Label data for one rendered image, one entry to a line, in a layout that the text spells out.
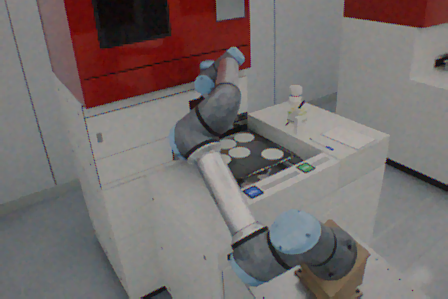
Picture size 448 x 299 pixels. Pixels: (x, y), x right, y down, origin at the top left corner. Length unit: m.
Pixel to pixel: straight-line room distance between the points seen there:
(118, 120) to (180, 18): 0.50
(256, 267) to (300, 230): 0.16
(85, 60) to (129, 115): 0.32
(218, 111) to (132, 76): 0.57
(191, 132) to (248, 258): 0.39
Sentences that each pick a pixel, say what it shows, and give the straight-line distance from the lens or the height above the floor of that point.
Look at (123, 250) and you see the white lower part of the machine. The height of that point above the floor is 0.45.
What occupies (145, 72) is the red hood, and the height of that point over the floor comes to 1.32.
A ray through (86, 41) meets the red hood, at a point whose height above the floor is 1.48.
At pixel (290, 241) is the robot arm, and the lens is 0.93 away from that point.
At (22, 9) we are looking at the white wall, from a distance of 2.94.
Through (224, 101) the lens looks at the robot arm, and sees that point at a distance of 1.06.
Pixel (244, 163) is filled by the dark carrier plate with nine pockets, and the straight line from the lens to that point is 1.61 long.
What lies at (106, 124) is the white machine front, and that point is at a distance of 1.59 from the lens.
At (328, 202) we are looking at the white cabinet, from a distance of 1.61.
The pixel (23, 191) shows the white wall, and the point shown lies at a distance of 3.32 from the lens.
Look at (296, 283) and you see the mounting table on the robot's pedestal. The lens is 1.21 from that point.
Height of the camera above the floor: 1.72
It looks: 26 degrees down
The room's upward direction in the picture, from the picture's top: 3 degrees counter-clockwise
